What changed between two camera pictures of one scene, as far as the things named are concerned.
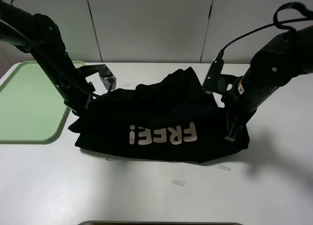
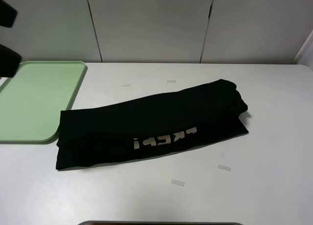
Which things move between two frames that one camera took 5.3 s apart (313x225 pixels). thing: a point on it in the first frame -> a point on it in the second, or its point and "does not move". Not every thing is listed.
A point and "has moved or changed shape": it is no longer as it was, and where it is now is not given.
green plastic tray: [32, 110] does not move
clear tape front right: [224, 168] does not move
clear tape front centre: [178, 182] does not move
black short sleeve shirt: [178, 118] has moved or changed shape
